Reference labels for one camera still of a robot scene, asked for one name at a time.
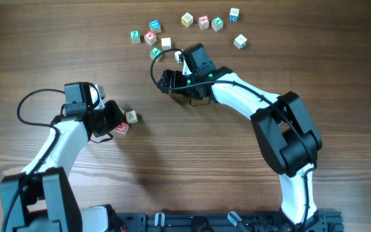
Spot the red M letter block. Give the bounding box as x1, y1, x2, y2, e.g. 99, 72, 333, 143
115, 122, 129, 135

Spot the white block blue side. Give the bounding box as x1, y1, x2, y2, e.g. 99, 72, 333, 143
175, 51, 184, 64

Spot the letter A wooden block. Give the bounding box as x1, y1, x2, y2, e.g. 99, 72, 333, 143
125, 110, 138, 124

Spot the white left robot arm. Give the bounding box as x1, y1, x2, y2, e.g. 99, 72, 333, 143
0, 100, 124, 231

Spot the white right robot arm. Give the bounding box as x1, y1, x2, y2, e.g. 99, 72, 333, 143
155, 66, 322, 231

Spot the green E letter block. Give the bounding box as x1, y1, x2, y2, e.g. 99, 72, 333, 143
149, 47, 162, 61

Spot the plain top wooden block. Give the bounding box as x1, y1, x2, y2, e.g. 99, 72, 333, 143
161, 37, 172, 50

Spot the red V letter block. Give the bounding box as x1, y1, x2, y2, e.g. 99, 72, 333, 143
144, 30, 157, 45

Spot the blue top wooden block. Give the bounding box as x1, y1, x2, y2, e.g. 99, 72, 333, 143
149, 19, 161, 34

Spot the green Z letter block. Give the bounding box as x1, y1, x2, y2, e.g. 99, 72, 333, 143
129, 30, 141, 44

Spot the yellow sided wooden block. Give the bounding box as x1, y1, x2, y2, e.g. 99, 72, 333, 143
181, 12, 194, 28

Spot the red 6 number block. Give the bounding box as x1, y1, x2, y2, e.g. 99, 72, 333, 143
198, 15, 210, 30

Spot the green N letter block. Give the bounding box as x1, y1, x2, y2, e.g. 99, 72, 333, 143
211, 17, 224, 32

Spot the white block green side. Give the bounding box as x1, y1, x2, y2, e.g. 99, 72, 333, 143
234, 34, 247, 50

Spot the blue sided far block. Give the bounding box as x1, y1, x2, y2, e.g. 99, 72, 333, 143
229, 8, 240, 22

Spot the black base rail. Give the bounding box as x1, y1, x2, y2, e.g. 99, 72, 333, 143
117, 211, 345, 232

